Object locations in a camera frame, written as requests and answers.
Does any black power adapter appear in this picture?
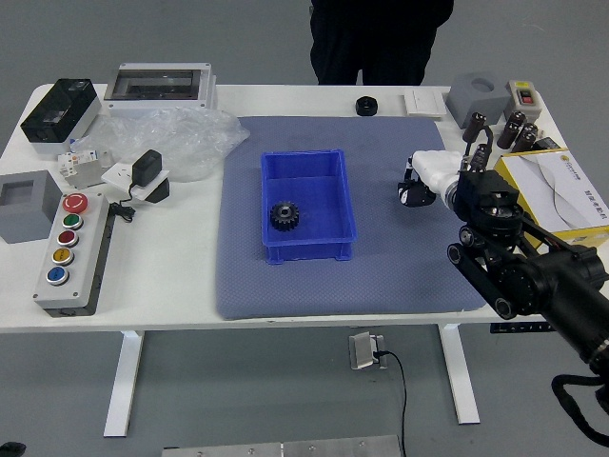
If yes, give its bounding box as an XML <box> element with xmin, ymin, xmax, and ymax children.
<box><xmin>131</xmin><ymin>149</ymin><xmax>165</xmax><ymax>188</ymax></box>

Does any grey switch box red button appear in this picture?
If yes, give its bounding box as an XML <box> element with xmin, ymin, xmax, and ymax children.
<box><xmin>504</xmin><ymin>79</ymin><xmax>545</xmax><ymax>120</ymax></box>

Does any person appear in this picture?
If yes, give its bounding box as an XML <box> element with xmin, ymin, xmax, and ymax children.
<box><xmin>308</xmin><ymin>0</ymin><xmax>456</xmax><ymax>87</ymax></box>

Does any white circuit breaker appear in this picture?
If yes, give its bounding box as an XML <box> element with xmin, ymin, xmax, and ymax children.
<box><xmin>56</xmin><ymin>148</ymin><xmax>115</xmax><ymax>189</ymax></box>

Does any white wall switch plate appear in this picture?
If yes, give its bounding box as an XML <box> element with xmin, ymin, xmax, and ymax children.
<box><xmin>403</xmin><ymin>89</ymin><xmax>447</xmax><ymax>119</ymax></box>

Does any grey block with round hole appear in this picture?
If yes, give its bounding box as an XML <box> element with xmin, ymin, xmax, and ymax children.
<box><xmin>445</xmin><ymin>71</ymin><xmax>513</xmax><ymax>129</ymax></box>

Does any blue-grey foam mat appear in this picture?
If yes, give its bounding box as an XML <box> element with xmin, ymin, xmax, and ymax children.
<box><xmin>213</xmin><ymin>115</ymin><xmax>490</xmax><ymax>321</ymax></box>

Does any black table control panel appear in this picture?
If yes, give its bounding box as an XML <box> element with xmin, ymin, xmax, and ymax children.
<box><xmin>489</xmin><ymin>323</ymin><xmax>548</xmax><ymax>334</ymax></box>

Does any metal plate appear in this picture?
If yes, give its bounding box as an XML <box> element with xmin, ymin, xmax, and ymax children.
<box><xmin>161</xmin><ymin>433</ymin><xmax>403</xmax><ymax>457</ymax></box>

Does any black socket base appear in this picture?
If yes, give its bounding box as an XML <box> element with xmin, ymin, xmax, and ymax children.
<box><xmin>142</xmin><ymin>178</ymin><xmax>171</xmax><ymax>207</ymax></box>

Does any black enclosure with white base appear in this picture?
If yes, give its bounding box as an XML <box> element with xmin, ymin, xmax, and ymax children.
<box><xmin>20</xmin><ymin>78</ymin><xmax>102</xmax><ymax>156</ymax></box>

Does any clear plastic bag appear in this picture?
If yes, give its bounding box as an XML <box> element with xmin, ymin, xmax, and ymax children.
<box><xmin>70</xmin><ymin>105</ymin><xmax>251</xmax><ymax>183</ymax></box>

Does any white distribution box clear window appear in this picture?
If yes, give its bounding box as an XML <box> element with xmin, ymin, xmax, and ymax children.
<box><xmin>103</xmin><ymin>61</ymin><xmax>219</xmax><ymax>118</ymax></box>

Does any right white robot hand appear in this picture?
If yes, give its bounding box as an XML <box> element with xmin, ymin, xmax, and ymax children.
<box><xmin>397</xmin><ymin>149</ymin><xmax>462</xmax><ymax>209</ymax></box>

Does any grey cube with square recess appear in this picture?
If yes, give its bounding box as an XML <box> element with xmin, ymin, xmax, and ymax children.
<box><xmin>0</xmin><ymin>169</ymin><xmax>66</xmax><ymax>245</ymax></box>

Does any big black gear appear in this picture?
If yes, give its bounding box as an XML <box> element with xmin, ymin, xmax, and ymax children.
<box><xmin>269</xmin><ymin>200</ymin><xmax>300</xmax><ymax>234</ymax></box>

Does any blue plastic box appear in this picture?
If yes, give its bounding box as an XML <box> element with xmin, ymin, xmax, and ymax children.
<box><xmin>260</xmin><ymin>149</ymin><xmax>359</xmax><ymax>265</ymax></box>

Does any metal floor socket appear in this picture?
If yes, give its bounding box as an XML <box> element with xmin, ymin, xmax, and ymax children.
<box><xmin>348</xmin><ymin>331</ymin><xmax>389</xmax><ymax>371</ymax></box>

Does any grey push button control box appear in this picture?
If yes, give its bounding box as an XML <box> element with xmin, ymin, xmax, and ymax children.
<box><xmin>31</xmin><ymin>192</ymin><xmax>113</xmax><ymax>318</ymax></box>

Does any black adapter cord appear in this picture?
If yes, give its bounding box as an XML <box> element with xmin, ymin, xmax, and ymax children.
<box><xmin>108</xmin><ymin>188</ymin><xmax>138</xmax><ymax>223</ymax></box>

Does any yellow white cardboard box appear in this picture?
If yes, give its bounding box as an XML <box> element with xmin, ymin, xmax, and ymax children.
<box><xmin>492</xmin><ymin>149</ymin><xmax>609</xmax><ymax>248</ymax></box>

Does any black floor cable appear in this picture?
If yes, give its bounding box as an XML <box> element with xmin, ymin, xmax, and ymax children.
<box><xmin>375</xmin><ymin>350</ymin><xmax>409</xmax><ymax>457</ymax></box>

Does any white socket plate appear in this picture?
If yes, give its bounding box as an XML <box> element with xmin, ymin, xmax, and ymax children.
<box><xmin>101</xmin><ymin>163</ymin><xmax>171</xmax><ymax>201</ymax></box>

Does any white table leg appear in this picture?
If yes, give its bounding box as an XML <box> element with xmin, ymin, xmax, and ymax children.
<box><xmin>437</xmin><ymin>323</ymin><xmax>481</xmax><ymax>426</ymax></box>
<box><xmin>103</xmin><ymin>330</ymin><xmax>145</xmax><ymax>438</ymax></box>

